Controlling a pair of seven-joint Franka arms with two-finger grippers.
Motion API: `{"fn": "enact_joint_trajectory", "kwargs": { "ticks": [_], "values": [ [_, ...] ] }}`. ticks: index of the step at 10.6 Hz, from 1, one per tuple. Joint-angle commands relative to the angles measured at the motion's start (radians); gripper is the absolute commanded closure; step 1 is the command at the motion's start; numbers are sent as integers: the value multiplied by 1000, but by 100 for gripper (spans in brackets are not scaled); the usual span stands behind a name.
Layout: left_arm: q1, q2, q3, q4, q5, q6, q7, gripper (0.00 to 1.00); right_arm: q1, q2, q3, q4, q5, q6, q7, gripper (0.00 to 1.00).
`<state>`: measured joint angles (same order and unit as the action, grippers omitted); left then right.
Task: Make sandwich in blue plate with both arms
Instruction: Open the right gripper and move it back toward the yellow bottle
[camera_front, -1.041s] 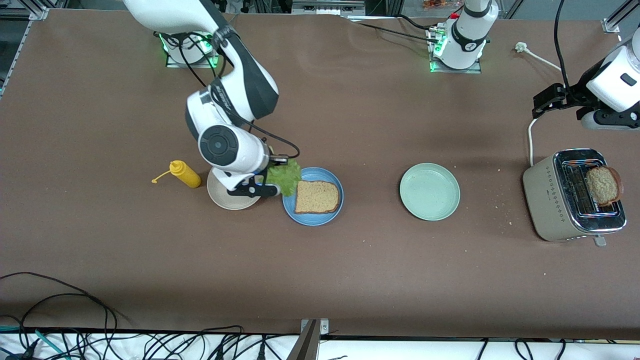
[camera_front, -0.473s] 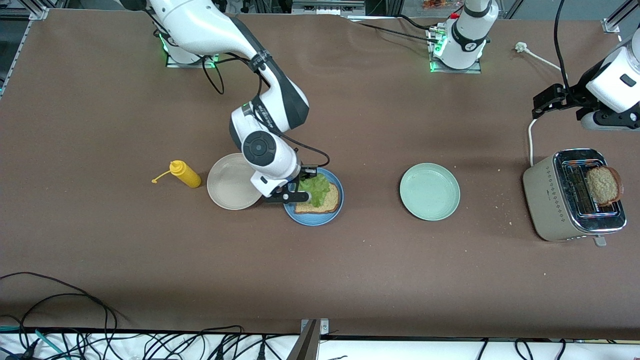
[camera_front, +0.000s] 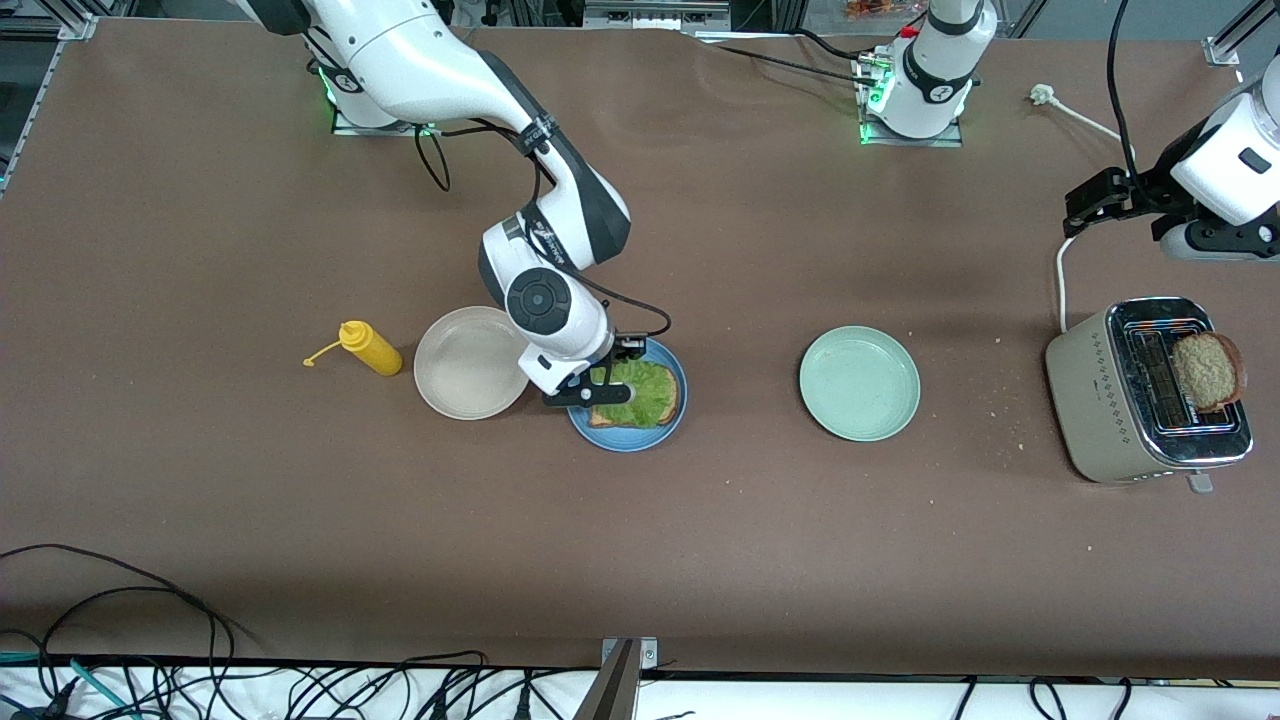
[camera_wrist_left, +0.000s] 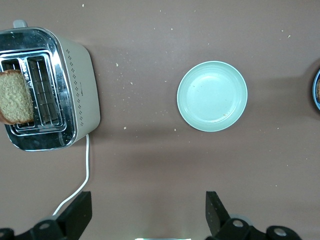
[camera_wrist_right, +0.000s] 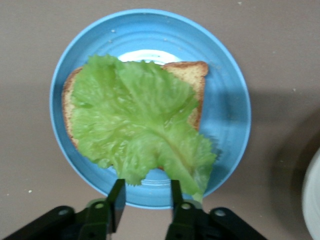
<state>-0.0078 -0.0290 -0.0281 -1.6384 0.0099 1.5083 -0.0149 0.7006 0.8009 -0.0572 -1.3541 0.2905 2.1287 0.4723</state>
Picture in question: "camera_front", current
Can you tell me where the green round plate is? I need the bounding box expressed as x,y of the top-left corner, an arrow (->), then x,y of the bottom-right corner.
798,325 -> 922,443

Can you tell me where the white toaster power cable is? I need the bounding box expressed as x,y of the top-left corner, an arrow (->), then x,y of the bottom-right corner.
1031,84 -> 1138,333

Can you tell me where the green lettuce leaf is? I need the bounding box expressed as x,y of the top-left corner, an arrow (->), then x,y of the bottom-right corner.
590,358 -> 673,429

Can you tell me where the brown bread slice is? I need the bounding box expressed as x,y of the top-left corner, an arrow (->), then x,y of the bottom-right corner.
588,359 -> 682,430
1172,332 -> 1248,414

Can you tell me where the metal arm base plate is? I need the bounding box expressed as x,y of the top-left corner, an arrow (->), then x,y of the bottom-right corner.
332,42 -> 443,137
858,55 -> 966,149

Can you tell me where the aluminium profile beam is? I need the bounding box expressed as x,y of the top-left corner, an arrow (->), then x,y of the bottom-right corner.
572,638 -> 643,720

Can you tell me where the blue round plate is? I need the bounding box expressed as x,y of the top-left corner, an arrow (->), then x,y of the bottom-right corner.
566,338 -> 689,453

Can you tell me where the beige chrome toaster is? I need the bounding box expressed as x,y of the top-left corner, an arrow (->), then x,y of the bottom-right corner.
1044,296 -> 1255,495

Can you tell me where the white lower ledge board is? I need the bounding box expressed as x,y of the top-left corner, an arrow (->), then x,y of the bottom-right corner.
0,662 -> 1280,720

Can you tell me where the grey metal mounting plate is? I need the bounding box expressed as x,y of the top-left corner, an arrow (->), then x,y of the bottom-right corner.
583,0 -> 733,33

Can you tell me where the teal cable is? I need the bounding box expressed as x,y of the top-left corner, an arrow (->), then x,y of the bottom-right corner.
0,650 -> 136,720

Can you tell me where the black looped cable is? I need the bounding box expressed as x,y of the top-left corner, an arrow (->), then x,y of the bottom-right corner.
0,543 -> 237,720

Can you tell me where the yellow squeeze bottle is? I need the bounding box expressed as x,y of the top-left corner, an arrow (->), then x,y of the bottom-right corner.
303,320 -> 405,378

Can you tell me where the small metal corner bracket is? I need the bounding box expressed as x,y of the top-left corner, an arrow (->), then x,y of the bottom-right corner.
600,636 -> 660,671

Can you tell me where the aluminium corner post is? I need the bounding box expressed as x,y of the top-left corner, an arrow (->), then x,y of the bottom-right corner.
1204,0 -> 1280,68
20,0 -> 101,126

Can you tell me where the black base supply cable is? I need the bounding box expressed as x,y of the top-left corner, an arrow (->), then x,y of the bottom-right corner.
712,28 -> 876,89

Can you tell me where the beige round plate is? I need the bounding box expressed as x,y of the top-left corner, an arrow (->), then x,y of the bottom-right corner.
413,305 -> 535,421

